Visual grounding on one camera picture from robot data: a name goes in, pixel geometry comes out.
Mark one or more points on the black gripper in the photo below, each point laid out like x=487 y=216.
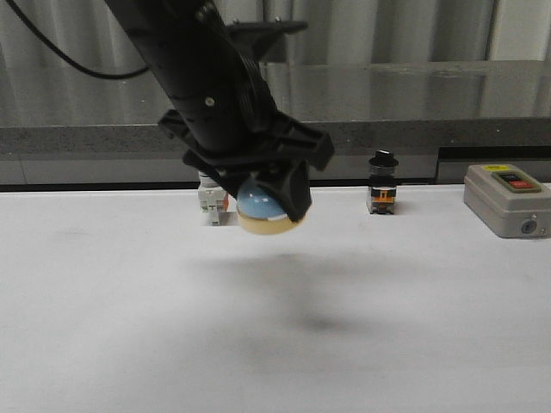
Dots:
x=277 y=158

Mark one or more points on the blue call bell cream base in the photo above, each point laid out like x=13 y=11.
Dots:
x=261 y=214

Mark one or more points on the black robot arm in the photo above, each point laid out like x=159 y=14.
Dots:
x=222 y=108

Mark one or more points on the grey curtain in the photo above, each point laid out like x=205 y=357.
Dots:
x=338 y=32

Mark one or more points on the green pushbutton switch white body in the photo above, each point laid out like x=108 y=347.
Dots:
x=213 y=198

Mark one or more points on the black rotary selector switch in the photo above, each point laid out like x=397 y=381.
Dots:
x=382 y=185

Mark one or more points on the grey push button switch box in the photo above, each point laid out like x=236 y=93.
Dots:
x=510 y=202

